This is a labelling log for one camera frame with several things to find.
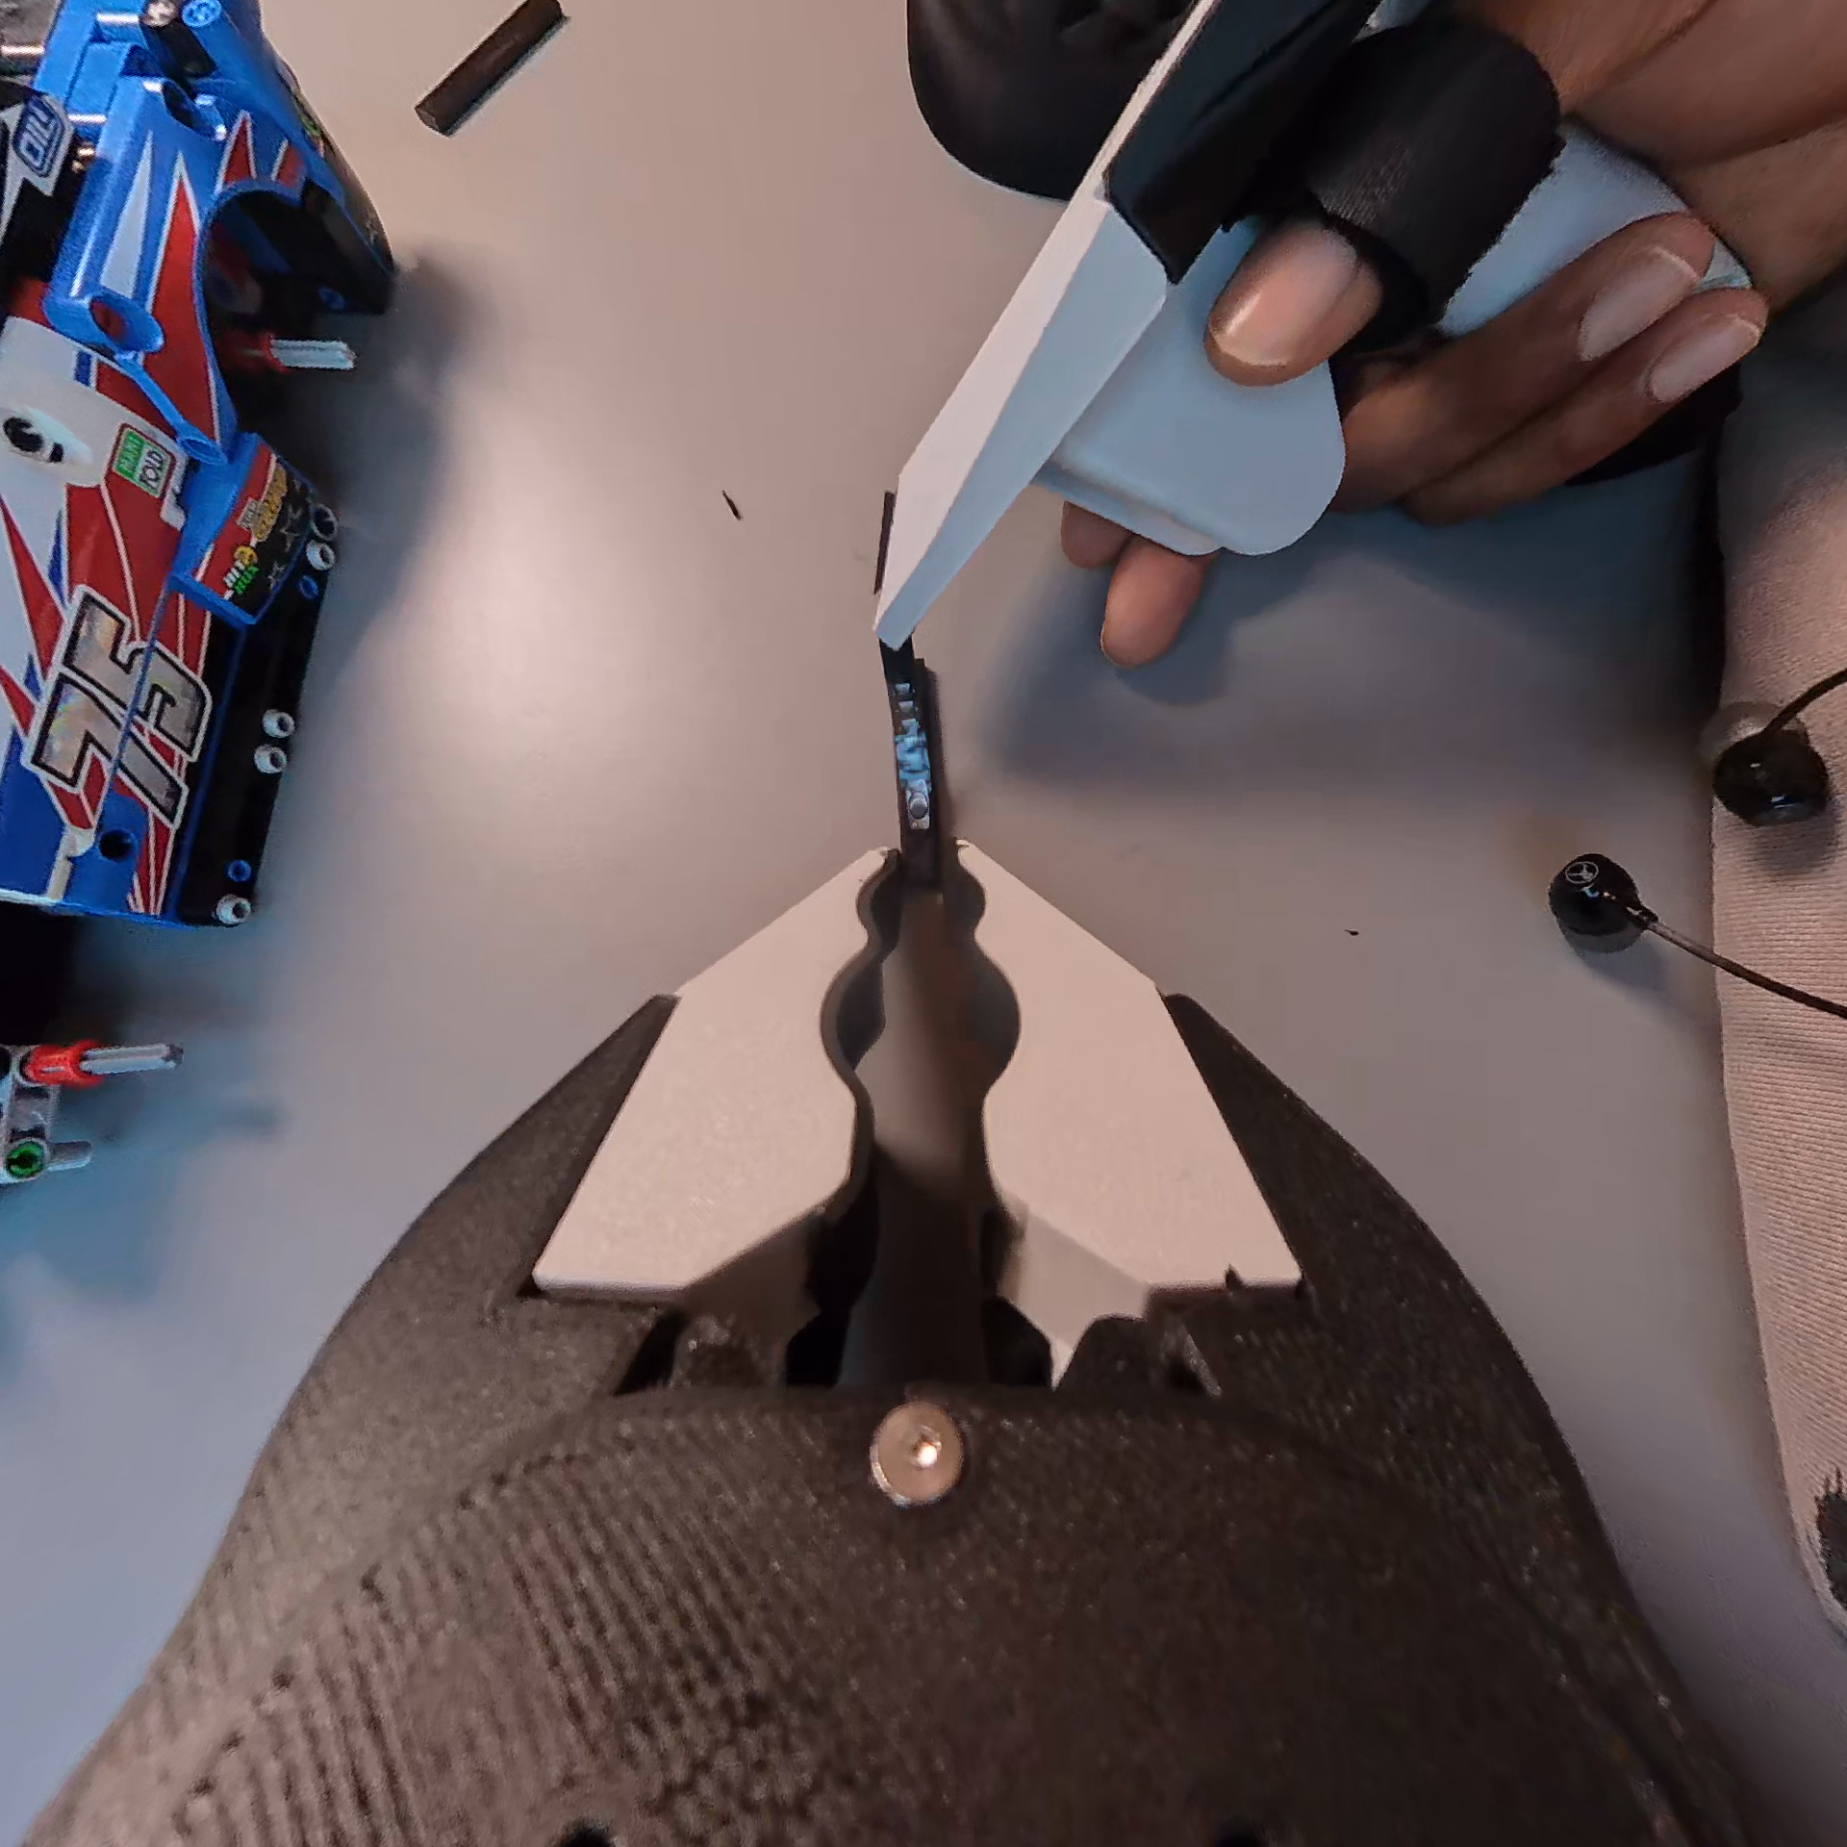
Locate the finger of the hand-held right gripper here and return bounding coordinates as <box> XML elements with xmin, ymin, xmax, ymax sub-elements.
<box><xmin>874</xmin><ymin>0</ymin><xmax>1221</xmax><ymax>655</ymax></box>

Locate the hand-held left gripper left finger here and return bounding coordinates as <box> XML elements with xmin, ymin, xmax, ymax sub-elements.
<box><xmin>535</xmin><ymin>848</ymin><xmax>901</xmax><ymax>1298</ymax></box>

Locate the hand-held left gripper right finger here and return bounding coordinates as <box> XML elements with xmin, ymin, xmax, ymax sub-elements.
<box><xmin>942</xmin><ymin>843</ymin><xmax>1304</xmax><ymax>1390</ymax></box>

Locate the small black lego piece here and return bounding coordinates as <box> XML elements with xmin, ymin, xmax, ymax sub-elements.
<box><xmin>880</xmin><ymin>638</ymin><xmax>952</xmax><ymax>885</ymax></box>

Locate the dark lego axle rod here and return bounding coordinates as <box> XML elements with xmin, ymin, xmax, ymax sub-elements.
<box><xmin>414</xmin><ymin>0</ymin><xmax>567</xmax><ymax>141</ymax></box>

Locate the blue white red lego car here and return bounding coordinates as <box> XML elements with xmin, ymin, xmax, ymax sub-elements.
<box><xmin>0</xmin><ymin>0</ymin><xmax>400</xmax><ymax>1194</ymax></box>

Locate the person's right hand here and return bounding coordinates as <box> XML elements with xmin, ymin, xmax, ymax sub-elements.
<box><xmin>1060</xmin><ymin>0</ymin><xmax>1847</xmax><ymax>669</ymax></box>

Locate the beige sweatshirt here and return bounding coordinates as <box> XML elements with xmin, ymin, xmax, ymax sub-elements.
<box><xmin>1706</xmin><ymin>281</ymin><xmax>1847</xmax><ymax>1649</ymax></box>

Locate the black earbud with cable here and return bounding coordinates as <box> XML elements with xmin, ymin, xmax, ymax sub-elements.
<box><xmin>1709</xmin><ymin>669</ymin><xmax>1847</xmax><ymax>832</ymax></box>
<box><xmin>1549</xmin><ymin>850</ymin><xmax>1847</xmax><ymax>1021</ymax></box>

